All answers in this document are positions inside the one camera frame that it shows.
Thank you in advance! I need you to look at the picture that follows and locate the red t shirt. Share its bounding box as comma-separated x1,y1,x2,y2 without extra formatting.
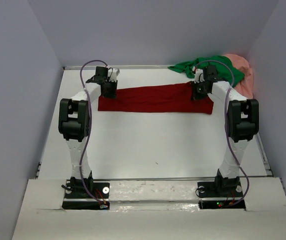
98,82,213,115

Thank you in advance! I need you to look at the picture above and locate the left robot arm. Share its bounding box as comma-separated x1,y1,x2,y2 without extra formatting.
58,66,120,200

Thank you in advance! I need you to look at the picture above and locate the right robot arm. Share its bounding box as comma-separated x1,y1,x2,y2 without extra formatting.
191,65,259,198

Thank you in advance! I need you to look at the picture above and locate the green t shirt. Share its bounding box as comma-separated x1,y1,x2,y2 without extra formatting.
168,55,245,87

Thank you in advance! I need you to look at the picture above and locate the pink t shirt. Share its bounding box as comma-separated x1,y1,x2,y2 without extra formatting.
224,54,254,99

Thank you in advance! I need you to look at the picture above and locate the white front cover board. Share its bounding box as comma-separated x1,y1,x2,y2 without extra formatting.
13,177,286,240

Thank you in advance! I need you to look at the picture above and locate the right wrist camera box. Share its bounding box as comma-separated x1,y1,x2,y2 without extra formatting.
194,69,204,84

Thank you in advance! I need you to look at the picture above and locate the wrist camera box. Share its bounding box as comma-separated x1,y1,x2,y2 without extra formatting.
107,67,120,82
194,69,204,84

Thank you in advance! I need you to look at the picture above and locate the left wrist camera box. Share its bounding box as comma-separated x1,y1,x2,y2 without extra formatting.
107,67,120,82

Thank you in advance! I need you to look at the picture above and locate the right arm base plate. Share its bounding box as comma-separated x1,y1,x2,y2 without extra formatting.
195,181,246,210

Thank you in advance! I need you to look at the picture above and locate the aluminium right table rail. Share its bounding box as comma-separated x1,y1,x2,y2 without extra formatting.
256,134,273,177

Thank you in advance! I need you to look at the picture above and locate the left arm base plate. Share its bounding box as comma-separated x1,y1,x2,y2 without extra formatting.
61,181,110,211

